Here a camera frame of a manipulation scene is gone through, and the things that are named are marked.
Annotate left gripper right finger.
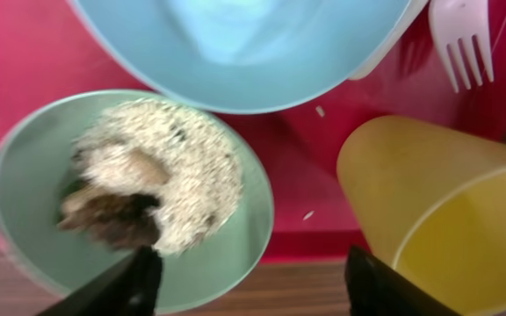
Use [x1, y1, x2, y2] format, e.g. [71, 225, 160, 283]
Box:
[344, 246, 459, 316]

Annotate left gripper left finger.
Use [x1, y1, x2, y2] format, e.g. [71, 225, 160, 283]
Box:
[37, 247, 163, 316]

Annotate yellow plastic cup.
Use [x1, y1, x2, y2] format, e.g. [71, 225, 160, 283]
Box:
[336, 116, 506, 315]

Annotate rice and food leftovers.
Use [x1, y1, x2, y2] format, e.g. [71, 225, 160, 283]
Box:
[58, 99, 243, 255]

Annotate green bowl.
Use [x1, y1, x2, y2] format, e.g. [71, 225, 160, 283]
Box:
[0, 90, 274, 314]

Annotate light blue bowl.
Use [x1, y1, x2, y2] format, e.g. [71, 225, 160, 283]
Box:
[70, 0, 424, 114]

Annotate red serving tray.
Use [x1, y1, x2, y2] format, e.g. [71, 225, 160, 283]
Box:
[0, 0, 506, 262]

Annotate white plastic fork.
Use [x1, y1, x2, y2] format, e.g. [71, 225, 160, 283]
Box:
[429, 0, 495, 93]

